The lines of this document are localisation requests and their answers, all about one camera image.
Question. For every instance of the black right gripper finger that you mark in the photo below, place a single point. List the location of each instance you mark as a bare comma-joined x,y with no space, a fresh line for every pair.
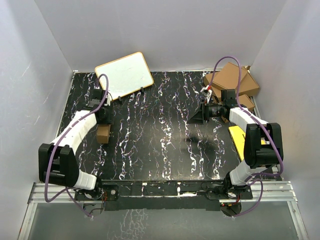
196,120
201,111

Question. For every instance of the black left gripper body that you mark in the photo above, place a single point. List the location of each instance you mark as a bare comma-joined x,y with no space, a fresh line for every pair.
108,118

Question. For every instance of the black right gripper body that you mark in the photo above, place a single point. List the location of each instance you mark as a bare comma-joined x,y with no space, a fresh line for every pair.
212,110

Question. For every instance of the cardboard box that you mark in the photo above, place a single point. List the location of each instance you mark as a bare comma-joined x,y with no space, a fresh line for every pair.
248,85
227,77
244,101
103,133

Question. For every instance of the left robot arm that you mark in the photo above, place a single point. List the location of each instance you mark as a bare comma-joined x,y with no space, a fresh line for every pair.
57,162

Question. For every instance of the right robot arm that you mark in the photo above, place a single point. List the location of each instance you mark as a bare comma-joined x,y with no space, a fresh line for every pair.
263,147

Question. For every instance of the yellow booklet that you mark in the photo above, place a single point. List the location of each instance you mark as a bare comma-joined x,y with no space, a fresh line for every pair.
238,138

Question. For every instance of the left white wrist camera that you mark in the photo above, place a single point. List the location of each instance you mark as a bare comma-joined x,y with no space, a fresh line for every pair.
108,100

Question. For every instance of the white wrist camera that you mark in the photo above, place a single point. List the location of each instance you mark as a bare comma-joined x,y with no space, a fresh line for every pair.
108,100
207,93

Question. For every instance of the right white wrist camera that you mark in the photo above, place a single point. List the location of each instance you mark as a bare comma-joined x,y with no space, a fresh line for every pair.
207,93

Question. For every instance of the whiteboard with orange frame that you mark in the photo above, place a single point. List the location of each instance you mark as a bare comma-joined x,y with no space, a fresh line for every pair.
125,75

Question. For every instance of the black base frame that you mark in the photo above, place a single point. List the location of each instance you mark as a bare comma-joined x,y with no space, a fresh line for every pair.
167,204

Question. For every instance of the aluminium rail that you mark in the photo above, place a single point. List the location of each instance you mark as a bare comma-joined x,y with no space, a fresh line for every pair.
278,191

